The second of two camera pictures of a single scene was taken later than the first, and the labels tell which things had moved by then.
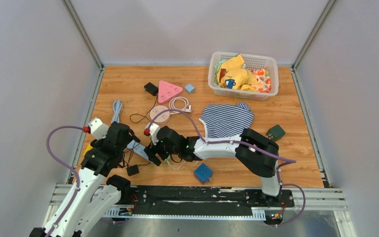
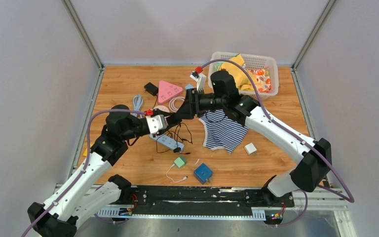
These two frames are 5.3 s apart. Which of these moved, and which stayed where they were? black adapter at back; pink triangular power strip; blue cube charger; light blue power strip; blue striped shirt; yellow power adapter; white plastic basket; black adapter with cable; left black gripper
Moved: light blue power strip; left black gripper; black adapter with cable
Stayed: yellow power adapter; blue cube charger; black adapter at back; pink triangular power strip; blue striped shirt; white plastic basket
